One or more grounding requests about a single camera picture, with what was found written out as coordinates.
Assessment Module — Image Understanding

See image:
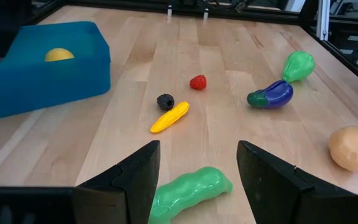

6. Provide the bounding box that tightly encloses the yellow toy corn cob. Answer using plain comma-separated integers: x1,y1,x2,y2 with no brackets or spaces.
150,101,191,134

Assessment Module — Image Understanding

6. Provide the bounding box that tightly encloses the green toy cucumber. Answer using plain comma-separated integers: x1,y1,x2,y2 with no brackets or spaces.
147,166,234,224

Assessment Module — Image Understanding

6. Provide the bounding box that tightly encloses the blue plastic tupperware container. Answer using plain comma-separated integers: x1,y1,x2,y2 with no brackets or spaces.
0,21,112,123

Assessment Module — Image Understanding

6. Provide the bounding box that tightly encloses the tan toy potato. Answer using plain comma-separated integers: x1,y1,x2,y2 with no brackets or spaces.
328,125,358,172

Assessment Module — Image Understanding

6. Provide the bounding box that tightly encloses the red toy raspberry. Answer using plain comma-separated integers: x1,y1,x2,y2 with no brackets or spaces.
189,74,208,91

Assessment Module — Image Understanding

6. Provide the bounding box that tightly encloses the silver aluminium post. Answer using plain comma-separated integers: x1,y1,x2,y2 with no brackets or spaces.
316,0,331,42

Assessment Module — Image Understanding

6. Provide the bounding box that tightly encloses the black toy blackberry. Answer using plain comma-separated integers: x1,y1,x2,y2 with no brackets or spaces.
156,93,175,111

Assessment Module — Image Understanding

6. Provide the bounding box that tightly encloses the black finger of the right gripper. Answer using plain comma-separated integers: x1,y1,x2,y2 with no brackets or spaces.
0,0,32,58

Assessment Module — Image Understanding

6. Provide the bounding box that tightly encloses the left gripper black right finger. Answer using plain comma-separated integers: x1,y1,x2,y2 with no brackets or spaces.
236,140,354,224

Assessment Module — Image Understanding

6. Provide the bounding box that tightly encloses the purple toy eggplant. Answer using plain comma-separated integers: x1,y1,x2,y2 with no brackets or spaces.
246,80,294,110

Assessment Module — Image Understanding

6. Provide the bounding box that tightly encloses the yellow toy lemon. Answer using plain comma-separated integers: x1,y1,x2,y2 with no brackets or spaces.
44,47,75,63

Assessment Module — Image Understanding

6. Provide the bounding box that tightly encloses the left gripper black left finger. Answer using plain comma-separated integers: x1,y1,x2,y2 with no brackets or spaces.
73,140,161,224

